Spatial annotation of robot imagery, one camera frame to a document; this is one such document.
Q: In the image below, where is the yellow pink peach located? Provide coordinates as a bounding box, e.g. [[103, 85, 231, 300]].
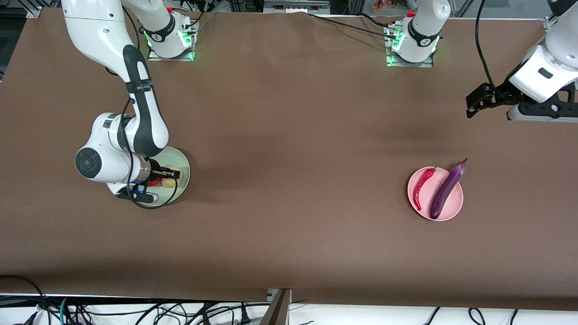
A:
[[161, 168, 182, 188]]

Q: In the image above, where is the brown table cloth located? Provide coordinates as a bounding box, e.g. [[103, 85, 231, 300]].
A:
[[0, 8, 578, 312]]

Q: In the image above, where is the red chili pepper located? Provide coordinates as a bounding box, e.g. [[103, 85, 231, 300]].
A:
[[413, 167, 438, 212]]

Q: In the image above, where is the pink round plate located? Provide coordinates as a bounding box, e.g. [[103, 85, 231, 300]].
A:
[[407, 167, 464, 222]]

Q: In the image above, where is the black floor cable loop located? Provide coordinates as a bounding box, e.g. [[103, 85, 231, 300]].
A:
[[0, 275, 52, 325]]

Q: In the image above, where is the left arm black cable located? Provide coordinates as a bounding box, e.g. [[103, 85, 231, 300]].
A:
[[475, 0, 498, 89]]

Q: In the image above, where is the grey metal device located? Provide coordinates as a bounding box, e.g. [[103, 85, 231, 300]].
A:
[[263, 0, 331, 15]]

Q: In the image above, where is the long purple eggplant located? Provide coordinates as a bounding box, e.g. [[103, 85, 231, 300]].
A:
[[429, 158, 469, 220]]

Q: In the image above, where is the black cable on cloth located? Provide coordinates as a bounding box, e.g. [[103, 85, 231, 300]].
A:
[[307, 13, 400, 39]]

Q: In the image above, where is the pale green round plate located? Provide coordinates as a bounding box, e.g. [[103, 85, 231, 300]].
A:
[[149, 146, 191, 207]]

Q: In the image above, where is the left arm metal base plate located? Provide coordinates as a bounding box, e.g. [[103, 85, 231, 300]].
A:
[[386, 25, 435, 68]]

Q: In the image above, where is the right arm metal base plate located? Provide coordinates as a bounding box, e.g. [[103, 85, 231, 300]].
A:
[[148, 14, 196, 61]]

